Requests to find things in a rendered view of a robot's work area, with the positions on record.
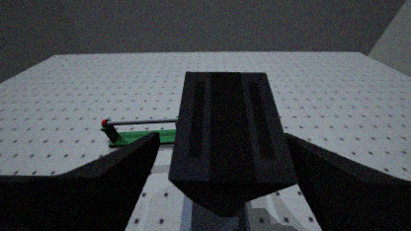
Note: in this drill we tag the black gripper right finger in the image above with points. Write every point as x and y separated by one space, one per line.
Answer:
347 196

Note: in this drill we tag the grey pin with red cap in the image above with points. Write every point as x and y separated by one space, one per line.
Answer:
107 123

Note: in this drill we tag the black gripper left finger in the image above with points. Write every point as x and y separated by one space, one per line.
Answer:
98 196

